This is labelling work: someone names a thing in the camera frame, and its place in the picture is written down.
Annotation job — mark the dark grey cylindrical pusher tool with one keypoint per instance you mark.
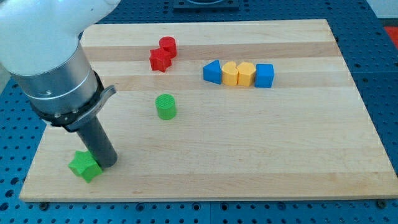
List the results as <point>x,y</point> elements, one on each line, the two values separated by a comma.
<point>97,143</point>

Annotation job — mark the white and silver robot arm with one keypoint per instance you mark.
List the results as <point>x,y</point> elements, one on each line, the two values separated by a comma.
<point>41,50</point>

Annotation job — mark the red star block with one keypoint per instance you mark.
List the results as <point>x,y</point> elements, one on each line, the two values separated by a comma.
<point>160,59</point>

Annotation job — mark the green star block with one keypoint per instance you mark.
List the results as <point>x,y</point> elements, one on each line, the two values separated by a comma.
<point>84,165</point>

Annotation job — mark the green cylinder block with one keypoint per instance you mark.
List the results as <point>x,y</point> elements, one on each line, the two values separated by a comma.
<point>165,105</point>

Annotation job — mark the blue triangle block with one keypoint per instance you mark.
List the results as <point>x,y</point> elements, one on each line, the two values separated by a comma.
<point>212,72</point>

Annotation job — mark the yellow heart block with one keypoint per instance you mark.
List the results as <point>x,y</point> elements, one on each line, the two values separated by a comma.
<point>229,73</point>

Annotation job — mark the light wooden board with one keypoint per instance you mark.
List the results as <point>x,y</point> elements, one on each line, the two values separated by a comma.
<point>307,137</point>

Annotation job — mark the yellow pentagon block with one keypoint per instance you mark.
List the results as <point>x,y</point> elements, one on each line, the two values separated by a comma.
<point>246,73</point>

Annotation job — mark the blue cube block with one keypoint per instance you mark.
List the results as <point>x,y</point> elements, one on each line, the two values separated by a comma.
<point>264,76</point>

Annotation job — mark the red cylinder block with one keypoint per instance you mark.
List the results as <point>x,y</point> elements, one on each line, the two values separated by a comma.
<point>168,44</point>

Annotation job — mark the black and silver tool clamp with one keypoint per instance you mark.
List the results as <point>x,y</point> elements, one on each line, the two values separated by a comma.
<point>90,109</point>

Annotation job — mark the red object at edge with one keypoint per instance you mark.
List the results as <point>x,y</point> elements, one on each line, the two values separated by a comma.
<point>392,32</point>

